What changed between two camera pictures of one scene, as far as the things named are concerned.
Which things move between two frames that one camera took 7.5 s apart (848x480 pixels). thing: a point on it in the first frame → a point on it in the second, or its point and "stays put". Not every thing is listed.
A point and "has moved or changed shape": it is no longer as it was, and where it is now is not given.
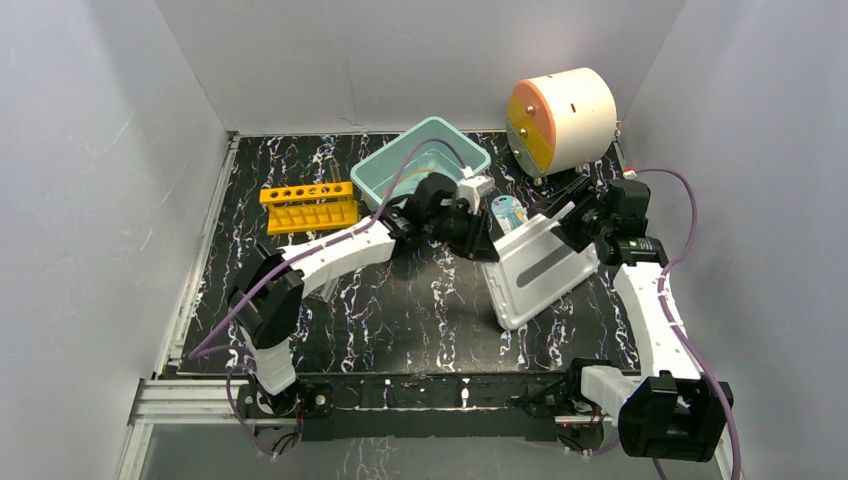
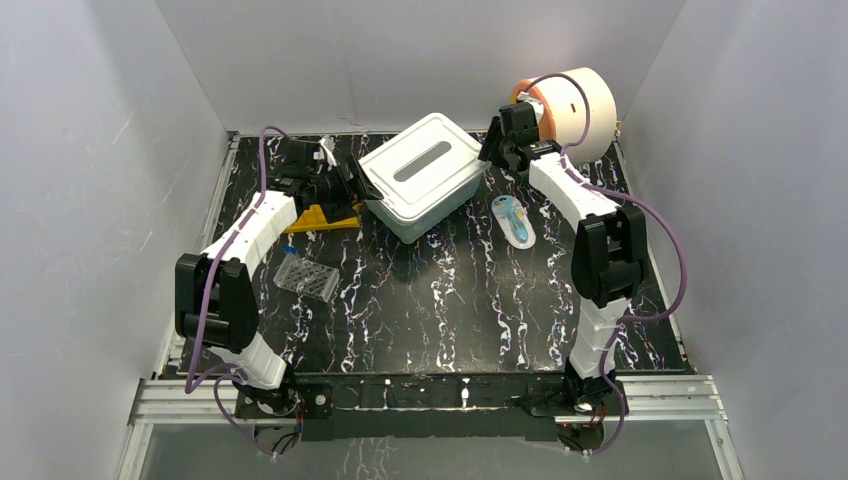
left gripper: (468, 234) → (344, 183)
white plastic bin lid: (535, 266) → (423, 166)
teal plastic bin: (430, 147) has moved or changed shape
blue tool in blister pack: (510, 212) stays put
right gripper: (549, 205) → (489, 148)
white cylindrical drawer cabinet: (562, 121) stays put
